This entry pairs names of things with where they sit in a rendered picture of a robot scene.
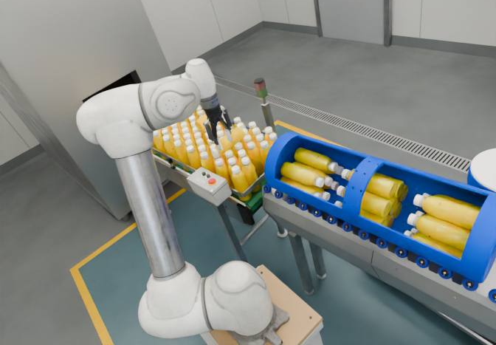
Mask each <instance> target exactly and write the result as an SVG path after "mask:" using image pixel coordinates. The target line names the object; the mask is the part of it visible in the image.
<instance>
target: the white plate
mask: <svg viewBox="0 0 496 345"><path fill-rule="evenodd" d="M470 169H471V172H472V176H473V177H474V178H475V179H476V180H477V181H478V182H479V183H480V184H481V185H483V186H484V187H486V188H488V189H489V190H491V191H494V192H496V148H493V149H489V150H487V151H483V152H481V153H480V154H478V155H477V156H476V157H475V158H474V159H473V160H472V162H471V166H470Z"/></svg>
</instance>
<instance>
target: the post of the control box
mask: <svg viewBox="0 0 496 345"><path fill-rule="evenodd" d="M212 205H213V207H214V210H215V212H216V214H217V216H218V218H219V221H220V223H221V225H222V227H223V229H224V232H225V233H226V235H227V238H228V239H229V241H230V244H231V246H232V248H233V250H234V252H235V255H236V257H237V259H238V260H239V261H243V262H246V263H248V264H249V262H248V261H247V258H246V256H245V254H244V252H243V249H242V247H241V244H240V242H239V240H238V237H237V236H236V234H235V231H234V229H233V226H232V224H231V222H230V219H229V217H228V215H227V212H226V211H225V209H224V206H223V204H222V203H221V204H220V205H219V206H216V205H214V204H213V203H212Z"/></svg>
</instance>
